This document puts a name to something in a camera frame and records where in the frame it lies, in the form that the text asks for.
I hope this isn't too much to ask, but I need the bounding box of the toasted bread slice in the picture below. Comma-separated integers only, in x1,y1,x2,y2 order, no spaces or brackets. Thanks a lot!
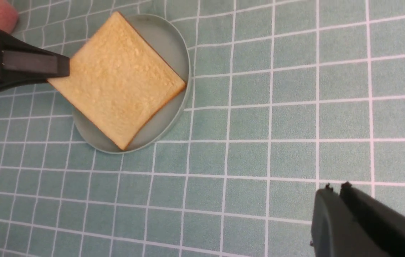
48,11,186,150

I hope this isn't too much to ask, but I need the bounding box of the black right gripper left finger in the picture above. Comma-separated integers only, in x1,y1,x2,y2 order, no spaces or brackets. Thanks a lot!
0,30,70,92

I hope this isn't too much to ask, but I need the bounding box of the light green round plate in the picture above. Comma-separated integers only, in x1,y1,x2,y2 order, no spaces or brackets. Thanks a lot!
72,14,193,154

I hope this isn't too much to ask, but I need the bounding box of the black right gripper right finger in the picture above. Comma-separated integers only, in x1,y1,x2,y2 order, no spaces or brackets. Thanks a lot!
311,182,405,257

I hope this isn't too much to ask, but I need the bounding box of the green checkered tablecloth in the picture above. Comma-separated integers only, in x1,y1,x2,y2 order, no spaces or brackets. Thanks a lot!
0,0,405,257

